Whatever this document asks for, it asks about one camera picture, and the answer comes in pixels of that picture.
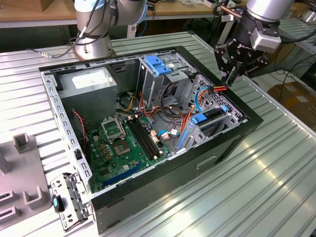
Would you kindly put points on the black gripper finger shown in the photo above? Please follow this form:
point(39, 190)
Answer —
point(258, 64)
point(222, 58)

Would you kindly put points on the hard disk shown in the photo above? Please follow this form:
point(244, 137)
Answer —
point(198, 119)

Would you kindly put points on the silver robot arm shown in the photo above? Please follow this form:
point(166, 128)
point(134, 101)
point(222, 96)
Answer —
point(96, 49)

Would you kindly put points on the grey metal disk bay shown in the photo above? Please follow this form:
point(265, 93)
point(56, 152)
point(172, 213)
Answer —
point(222, 128)

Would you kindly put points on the large brown cardboard box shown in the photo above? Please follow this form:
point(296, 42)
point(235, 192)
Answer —
point(296, 98)

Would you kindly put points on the metal slat side table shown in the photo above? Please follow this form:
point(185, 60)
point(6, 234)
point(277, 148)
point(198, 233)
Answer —
point(308, 47)

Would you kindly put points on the blue plastic drive latch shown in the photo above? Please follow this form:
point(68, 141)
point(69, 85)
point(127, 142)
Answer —
point(155, 63)

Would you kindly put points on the grey metal drive cage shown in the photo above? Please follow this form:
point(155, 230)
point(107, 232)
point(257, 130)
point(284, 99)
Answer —
point(150, 86)

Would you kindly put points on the black RAM slot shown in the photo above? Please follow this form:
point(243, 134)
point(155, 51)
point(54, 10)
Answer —
point(142, 139)
point(148, 136)
point(139, 140)
point(145, 138)

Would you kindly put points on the black open PC case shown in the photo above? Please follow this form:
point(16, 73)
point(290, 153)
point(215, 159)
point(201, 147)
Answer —
point(172, 177)

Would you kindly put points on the CPU socket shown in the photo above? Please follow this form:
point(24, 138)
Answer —
point(122, 149)

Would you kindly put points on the grey power supply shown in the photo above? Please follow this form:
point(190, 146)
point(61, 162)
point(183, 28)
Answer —
point(86, 103)

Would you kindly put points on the green motherboard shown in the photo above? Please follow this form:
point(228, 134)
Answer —
point(118, 165)

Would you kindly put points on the blue expansion slot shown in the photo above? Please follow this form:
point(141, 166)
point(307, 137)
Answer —
point(122, 174)

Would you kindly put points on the wooden desk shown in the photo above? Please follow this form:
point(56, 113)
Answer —
point(24, 14)

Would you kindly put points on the small brown cardboard box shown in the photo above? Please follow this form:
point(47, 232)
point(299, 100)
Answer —
point(24, 3)

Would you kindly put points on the grey parts rack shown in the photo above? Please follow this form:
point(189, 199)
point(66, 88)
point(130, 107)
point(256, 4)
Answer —
point(22, 172)

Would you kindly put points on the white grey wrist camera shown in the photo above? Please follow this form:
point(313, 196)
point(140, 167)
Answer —
point(265, 42)

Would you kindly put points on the metal slot bracket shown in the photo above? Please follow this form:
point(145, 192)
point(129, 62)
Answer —
point(74, 197)

